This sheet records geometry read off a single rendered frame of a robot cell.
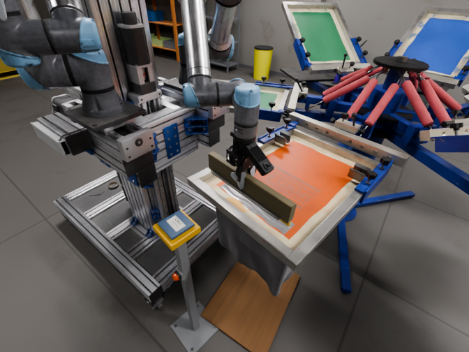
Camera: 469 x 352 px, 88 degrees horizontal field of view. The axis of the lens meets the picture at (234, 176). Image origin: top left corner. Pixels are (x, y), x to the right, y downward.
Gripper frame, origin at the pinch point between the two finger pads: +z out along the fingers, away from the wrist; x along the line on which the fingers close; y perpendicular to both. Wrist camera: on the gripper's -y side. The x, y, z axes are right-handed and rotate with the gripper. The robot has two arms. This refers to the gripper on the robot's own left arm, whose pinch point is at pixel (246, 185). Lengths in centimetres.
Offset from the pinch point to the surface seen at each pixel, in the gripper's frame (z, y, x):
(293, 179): 13.6, -1.4, -31.9
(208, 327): 108, 5, 19
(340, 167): 14, -12, -58
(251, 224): 10.0, -8.7, 5.4
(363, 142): 5, -13, -75
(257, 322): 107, -14, -5
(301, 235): 13.5, -22.6, -6.8
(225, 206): 10.1, 4.5, 6.4
